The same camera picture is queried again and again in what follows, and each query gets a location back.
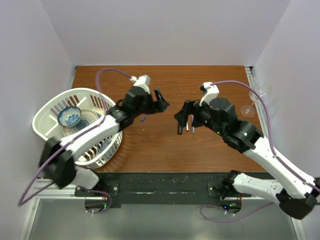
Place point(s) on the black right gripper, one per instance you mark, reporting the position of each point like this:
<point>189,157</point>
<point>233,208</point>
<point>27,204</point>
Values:
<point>191,107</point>

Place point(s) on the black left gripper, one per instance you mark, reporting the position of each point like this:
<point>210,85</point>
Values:
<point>159,106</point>

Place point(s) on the purple marker pen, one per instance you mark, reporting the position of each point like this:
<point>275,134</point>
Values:
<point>193,121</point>

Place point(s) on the black green highlighter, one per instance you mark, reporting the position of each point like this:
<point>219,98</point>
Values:
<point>179,129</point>

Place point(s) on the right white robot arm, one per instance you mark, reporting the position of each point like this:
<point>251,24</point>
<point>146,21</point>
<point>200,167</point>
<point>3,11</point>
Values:
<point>294,198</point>

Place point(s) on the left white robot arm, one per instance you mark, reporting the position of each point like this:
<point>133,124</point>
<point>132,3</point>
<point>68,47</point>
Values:
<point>58,156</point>

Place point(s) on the stacked ceramic plates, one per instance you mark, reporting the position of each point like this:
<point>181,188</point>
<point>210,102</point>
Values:
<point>88,117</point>

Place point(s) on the white plastic basket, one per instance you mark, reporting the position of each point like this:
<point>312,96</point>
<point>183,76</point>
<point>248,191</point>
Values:
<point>45,123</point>

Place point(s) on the blue white ceramic bowl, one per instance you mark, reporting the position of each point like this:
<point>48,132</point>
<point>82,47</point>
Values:
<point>69,116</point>

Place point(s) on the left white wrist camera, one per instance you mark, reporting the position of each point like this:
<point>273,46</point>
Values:
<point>142,81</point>

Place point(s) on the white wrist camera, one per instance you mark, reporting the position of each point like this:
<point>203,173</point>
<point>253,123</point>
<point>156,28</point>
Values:
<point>142,81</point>
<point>210,92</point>

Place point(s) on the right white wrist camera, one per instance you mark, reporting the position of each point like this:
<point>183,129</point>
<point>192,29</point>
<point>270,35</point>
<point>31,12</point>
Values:
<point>210,92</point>

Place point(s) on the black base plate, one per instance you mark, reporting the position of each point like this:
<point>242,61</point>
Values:
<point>159,188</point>

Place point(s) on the aluminium frame rail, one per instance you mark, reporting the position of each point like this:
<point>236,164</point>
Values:
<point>51,191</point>

